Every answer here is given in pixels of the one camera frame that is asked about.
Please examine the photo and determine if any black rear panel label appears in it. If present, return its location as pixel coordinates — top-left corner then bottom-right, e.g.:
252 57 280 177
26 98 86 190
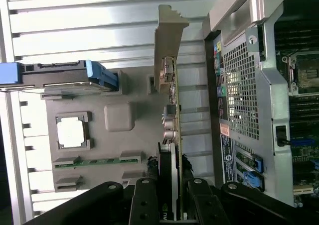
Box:
221 135 235 185

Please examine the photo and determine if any blue card retention clip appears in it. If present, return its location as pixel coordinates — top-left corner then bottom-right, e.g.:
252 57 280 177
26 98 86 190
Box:
253 154 265 174
244 171 265 192

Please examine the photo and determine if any green RAM stick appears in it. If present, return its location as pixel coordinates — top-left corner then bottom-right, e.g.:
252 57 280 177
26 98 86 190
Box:
54 157 142 168

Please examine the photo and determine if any grey parts rack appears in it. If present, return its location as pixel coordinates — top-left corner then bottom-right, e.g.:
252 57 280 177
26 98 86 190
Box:
41 69 185 195

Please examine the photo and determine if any silver CPU chip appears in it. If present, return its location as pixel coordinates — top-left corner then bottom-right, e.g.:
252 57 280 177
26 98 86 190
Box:
56 117 87 149

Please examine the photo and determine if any blue expansion slot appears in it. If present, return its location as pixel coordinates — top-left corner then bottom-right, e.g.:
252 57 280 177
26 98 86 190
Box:
289 138 314 147

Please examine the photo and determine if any green motherboard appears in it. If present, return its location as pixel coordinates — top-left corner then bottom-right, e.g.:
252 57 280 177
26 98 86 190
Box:
273 15 319 201

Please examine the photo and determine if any hard drive in blue caddy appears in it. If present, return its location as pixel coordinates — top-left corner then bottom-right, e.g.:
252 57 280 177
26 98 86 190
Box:
0 59 120 93

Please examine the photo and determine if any open black PC case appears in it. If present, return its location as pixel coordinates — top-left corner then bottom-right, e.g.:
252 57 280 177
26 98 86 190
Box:
202 0 319 210

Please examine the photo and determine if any hard disk with blue label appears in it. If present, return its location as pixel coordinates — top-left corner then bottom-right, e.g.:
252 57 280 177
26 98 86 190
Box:
21 62 90 89

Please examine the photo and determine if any CPU socket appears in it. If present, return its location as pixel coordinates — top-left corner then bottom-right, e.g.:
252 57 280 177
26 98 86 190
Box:
281 52 319 98

